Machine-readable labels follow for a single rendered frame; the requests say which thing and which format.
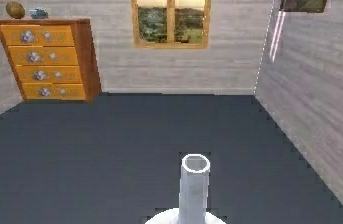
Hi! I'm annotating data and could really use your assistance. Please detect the white long-necked vase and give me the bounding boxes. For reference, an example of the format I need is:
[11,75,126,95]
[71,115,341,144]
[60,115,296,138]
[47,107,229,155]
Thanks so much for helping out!
[144,153,227,224]

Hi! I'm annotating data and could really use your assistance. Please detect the wooden framed window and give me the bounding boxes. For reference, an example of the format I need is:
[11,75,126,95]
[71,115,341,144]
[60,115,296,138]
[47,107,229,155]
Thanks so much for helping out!
[131,0,212,50]

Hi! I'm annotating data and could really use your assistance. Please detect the wooden chest of drawers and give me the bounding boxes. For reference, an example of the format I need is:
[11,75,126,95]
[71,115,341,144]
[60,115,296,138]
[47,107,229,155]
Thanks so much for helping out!
[0,17,103,104]

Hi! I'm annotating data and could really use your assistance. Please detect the small blue object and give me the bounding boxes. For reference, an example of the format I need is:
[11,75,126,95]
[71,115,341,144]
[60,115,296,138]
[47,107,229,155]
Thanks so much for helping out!
[29,7,50,20]

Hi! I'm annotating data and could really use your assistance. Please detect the brown round ball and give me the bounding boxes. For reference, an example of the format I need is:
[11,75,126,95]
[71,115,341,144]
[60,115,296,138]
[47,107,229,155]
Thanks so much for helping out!
[5,1,26,20]

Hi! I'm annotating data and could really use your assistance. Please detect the dark framed wall picture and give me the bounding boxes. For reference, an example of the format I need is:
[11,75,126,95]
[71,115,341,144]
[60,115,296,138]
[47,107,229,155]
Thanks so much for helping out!
[279,0,328,14]

